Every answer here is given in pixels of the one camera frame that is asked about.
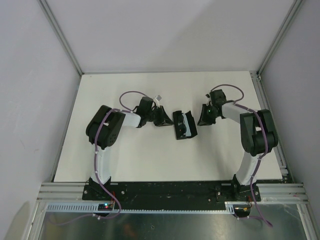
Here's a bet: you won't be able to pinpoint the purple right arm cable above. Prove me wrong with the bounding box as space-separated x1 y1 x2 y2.
208 84 273 228

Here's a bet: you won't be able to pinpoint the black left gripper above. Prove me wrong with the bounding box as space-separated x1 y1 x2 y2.
145 105 174 127

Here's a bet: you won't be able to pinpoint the aluminium frame rail right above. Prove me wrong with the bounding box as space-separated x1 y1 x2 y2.
249 70 292 184

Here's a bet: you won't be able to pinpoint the dark aviator sunglasses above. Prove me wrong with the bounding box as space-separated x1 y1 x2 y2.
176 113 185 139

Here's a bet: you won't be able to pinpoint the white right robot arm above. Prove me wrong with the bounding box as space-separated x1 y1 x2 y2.
197 89 279 201

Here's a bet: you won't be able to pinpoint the white slotted cable duct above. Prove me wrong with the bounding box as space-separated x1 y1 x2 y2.
46 202 250 215

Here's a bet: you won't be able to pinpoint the aluminium frame post right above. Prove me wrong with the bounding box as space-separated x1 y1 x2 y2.
256 0 305 76

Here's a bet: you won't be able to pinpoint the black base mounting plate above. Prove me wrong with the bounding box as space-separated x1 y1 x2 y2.
82 179 261 202

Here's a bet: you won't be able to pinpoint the light blue cleaning cloth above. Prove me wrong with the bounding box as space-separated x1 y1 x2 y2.
182 113 192 138

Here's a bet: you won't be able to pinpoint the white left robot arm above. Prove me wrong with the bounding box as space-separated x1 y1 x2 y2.
85 96 174 200

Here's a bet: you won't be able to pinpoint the aluminium frame post left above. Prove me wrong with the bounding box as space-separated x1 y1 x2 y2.
37 0 84 77

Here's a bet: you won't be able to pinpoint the aluminium frame post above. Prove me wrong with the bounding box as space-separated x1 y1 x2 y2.
37 0 84 77
256 0 305 76

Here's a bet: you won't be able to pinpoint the black glasses case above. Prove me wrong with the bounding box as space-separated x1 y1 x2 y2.
172 110 198 140

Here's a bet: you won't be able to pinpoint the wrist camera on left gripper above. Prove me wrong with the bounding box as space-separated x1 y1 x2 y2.
154 95 162 105

